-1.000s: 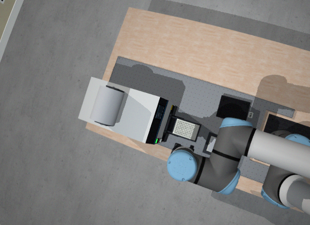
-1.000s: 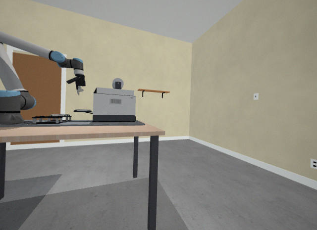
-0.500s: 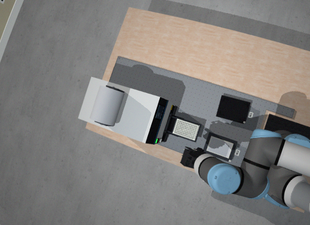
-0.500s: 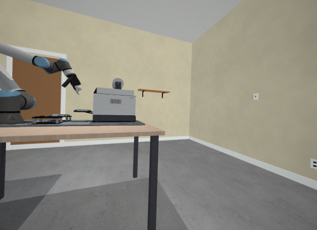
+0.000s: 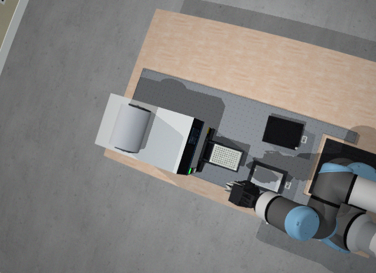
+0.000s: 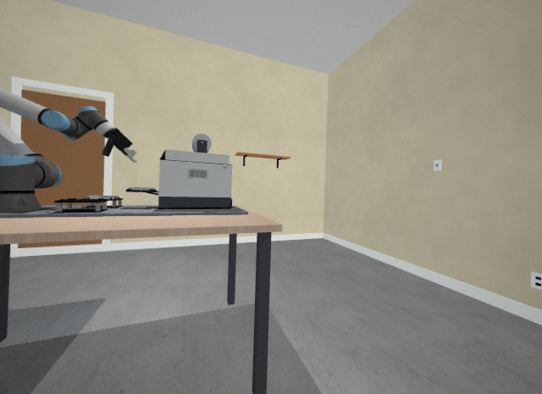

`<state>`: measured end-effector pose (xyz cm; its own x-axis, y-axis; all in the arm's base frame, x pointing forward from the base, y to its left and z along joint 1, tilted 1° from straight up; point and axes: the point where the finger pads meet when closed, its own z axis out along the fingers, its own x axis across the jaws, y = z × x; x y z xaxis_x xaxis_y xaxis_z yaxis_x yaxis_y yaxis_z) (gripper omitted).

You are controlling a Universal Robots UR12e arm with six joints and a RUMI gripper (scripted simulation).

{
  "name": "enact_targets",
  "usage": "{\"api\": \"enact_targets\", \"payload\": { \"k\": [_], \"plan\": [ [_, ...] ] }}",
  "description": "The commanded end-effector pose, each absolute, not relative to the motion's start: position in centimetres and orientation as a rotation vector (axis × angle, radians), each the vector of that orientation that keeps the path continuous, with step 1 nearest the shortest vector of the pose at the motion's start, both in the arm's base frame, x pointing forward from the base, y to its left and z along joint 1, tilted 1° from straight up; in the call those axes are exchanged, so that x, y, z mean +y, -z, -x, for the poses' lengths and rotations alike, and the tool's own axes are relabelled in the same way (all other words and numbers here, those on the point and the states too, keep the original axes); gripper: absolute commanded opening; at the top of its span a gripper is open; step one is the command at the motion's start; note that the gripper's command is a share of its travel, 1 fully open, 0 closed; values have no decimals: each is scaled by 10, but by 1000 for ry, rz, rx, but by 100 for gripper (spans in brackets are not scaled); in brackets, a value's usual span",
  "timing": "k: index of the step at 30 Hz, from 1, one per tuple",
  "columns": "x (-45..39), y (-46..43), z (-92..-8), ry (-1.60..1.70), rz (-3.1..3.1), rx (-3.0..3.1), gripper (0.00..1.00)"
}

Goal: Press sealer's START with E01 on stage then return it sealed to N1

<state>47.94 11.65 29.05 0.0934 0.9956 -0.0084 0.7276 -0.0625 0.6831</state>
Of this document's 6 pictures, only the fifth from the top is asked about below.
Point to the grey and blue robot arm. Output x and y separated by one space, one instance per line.
336 211

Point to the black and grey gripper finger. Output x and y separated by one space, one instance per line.
229 189
244 182

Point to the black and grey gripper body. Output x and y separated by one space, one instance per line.
244 195

